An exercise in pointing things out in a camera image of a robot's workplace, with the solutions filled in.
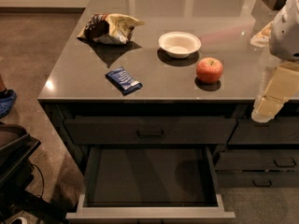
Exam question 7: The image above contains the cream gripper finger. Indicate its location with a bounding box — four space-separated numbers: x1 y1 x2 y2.
251 62 299 123
250 22 273 48

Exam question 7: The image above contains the blue rxbar blueberry wrapper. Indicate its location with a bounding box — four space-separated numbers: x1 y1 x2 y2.
106 67 143 95

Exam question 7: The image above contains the right top drawer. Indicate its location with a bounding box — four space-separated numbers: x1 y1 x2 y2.
229 117 299 145

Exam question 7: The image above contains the right middle drawer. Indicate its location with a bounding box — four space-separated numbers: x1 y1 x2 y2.
215 149 299 171

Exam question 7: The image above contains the right bottom drawer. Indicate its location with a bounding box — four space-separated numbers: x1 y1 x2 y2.
217 172 299 188

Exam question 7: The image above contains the closed top drawer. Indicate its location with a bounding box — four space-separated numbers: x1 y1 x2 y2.
64 117 237 145

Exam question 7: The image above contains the open middle drawer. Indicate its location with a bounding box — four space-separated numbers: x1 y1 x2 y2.
66 147 235 224

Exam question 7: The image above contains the red apple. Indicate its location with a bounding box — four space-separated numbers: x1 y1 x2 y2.
196 57 223 84

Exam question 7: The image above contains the white paper bowl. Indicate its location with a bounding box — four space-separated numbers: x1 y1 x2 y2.
158 32 202 59

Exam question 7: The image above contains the crumpled chip bag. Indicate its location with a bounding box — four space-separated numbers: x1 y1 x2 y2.
77 13 145 45

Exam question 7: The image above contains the blue croc shoe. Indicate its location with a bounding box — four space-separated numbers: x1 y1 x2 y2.
0 90 17 118

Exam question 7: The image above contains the black cable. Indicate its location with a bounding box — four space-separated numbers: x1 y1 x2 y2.
29 161 46 199

